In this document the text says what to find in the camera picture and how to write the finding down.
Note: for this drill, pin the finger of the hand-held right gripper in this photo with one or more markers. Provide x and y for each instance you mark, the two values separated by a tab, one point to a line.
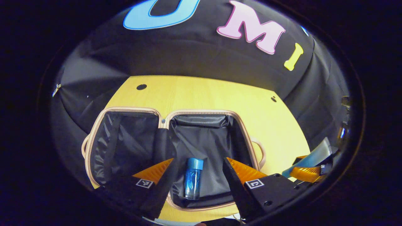
306	174
300	158

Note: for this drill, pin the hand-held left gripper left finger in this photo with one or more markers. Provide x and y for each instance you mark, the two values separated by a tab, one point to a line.
161	188

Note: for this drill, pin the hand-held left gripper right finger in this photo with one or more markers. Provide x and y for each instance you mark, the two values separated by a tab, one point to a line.
238	188

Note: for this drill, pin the blue capped bottle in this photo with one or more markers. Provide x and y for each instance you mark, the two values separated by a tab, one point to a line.
192	182

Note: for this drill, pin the pink suitcase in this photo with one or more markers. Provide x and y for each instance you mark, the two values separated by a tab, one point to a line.
125	141

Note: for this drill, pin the black backdrop cloth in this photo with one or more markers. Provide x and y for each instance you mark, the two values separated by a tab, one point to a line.
188	53

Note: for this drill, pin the small white clip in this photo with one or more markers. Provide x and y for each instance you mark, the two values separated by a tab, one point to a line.
56	90

